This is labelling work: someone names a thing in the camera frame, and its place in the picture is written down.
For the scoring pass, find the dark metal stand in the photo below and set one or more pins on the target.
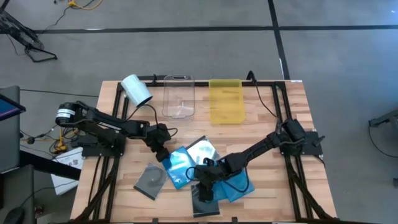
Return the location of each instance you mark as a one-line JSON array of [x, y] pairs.
[[387, 118]]

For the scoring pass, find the clear plastic bin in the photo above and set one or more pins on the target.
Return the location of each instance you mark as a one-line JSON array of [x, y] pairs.
[[178, 93]]

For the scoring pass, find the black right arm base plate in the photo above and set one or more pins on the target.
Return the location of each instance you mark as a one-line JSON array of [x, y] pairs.
[[314, 151]]

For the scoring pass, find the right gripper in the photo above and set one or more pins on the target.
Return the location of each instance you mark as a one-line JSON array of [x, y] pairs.
[[220, 171]]

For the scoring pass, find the blue-screen monitor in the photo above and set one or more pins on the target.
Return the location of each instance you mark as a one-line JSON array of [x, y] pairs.
[[7, 109]]

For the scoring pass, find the yellow plastic bin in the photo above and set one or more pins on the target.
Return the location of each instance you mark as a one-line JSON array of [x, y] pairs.
[[227, 102]]

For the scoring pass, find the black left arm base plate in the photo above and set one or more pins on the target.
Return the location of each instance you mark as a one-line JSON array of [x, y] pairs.
[[90, 152]]

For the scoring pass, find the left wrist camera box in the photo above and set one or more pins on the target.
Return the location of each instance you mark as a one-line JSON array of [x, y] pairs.
[[162, 155]]

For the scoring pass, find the clear black CD jewel case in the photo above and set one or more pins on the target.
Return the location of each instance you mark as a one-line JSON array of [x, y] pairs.
[[202, 149], [151, 182], [208, 208]]

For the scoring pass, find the white cardboard box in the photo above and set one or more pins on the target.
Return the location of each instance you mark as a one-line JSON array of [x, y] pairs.
[[70, 160]]

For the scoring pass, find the black aluminium table frame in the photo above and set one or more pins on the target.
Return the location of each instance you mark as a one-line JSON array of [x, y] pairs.
[[201, 83]]

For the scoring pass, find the black computer mouse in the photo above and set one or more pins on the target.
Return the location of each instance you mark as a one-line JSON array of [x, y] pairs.
[[14, 215]]

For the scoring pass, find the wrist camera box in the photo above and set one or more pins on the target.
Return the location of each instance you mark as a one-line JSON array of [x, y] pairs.
[[162, 155], [205, 193]]

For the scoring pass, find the dark desk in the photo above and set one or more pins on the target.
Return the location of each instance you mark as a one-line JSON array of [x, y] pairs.
[[21, 193]]

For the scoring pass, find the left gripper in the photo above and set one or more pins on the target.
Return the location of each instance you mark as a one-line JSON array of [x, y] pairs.
[[158, 137]]

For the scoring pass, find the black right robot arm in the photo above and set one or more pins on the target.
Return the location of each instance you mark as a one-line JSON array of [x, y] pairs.
[[264, 144]]

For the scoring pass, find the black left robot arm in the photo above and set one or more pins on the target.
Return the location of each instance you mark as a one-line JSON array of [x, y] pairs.
[[102, 119]]

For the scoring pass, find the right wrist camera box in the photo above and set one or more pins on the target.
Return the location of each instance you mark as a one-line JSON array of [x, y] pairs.
[[205, 193]]

